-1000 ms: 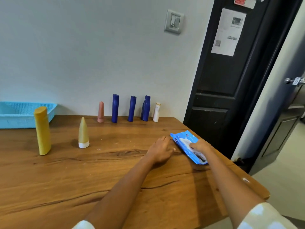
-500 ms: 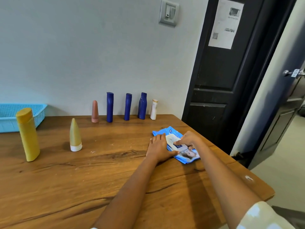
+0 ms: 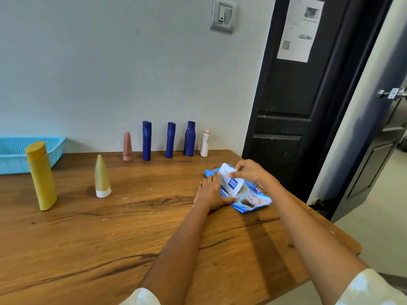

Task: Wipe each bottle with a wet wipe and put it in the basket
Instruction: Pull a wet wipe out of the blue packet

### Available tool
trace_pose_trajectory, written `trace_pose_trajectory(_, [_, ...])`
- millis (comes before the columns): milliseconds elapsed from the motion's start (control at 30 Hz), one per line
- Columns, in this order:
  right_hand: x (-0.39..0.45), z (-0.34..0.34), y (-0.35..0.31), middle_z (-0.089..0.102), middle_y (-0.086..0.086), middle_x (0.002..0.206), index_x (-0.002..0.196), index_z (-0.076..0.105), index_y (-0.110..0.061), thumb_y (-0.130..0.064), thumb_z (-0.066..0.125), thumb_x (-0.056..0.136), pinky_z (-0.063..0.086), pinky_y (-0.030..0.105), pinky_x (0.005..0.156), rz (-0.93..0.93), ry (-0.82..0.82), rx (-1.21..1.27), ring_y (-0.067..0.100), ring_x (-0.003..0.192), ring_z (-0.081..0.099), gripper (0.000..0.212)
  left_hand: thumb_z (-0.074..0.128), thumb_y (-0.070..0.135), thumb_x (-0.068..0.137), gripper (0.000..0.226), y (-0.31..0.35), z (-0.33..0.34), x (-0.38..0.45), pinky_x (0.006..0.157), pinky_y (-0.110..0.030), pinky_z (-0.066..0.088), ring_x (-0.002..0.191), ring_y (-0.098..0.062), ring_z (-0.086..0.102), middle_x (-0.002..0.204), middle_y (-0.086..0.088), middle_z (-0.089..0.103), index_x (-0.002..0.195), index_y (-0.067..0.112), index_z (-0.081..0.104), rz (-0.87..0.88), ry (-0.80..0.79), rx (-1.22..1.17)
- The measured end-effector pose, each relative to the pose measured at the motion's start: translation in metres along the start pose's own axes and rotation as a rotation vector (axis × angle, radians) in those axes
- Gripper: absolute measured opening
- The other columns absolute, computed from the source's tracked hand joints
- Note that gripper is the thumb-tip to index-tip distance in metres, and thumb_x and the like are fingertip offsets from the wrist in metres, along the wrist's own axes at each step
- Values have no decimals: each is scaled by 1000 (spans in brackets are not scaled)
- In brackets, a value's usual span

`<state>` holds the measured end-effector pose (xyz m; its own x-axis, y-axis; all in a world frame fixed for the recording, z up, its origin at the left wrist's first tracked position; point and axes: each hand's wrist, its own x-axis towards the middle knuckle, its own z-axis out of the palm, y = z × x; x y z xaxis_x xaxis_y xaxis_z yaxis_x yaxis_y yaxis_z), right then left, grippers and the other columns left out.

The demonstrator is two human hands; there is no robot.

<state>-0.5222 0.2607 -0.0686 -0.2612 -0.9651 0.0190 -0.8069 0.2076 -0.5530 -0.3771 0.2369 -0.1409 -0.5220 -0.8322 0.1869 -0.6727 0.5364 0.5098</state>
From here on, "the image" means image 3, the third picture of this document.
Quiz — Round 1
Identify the white printed paper sheet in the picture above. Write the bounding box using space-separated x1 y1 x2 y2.
276 0 325 63

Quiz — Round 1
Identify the slim dark blue bottle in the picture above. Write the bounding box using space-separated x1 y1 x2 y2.
165 122 176 159
142 121 152 161

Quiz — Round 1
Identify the silver door knob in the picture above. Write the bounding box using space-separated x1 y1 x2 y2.
377 88 407 100

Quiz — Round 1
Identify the blue wet wipes pack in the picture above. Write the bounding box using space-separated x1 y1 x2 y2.
204 163 273 214

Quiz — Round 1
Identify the person's left forearm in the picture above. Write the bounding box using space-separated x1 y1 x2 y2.
138 203 210 305

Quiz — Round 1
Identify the pink bottle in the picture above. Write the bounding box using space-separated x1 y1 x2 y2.
123 131 134 162

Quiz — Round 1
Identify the light blue plastic basket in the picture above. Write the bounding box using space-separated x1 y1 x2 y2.
0 137 66 176

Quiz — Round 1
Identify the grey wall light switch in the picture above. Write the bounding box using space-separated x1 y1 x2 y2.
209 0 237 35

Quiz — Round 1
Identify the beige bottle with white cap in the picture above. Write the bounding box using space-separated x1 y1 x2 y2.
94 154 112 199

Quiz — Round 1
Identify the cream patterned left sleeve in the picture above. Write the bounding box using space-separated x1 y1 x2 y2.
119 287 161 305

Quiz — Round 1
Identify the wide dark blue bottle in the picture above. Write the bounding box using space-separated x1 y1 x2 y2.
183 121 196 157

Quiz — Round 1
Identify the cream patterned right sleeve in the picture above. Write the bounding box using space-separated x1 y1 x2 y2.
335 268 407 305

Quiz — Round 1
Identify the cream patterned sleeve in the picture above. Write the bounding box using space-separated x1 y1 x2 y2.
335 268 407 305
119 287 161 305

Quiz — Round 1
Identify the person's right hand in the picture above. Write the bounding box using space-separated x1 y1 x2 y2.
227 159 274 191

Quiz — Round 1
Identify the person's left hand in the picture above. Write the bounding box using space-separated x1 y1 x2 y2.
193 171 237 213

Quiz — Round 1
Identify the wooden table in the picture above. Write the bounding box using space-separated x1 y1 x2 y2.
0 150 363 305

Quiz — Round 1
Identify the black door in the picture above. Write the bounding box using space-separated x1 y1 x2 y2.
241 0 395 219

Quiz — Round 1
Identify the dark brown open door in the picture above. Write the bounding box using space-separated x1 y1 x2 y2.
346 76 407 199

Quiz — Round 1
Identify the yellow bottle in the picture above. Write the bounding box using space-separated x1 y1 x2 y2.
25 141 58 211

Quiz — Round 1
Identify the person's right forearm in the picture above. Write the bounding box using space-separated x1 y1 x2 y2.
265 180 369 305

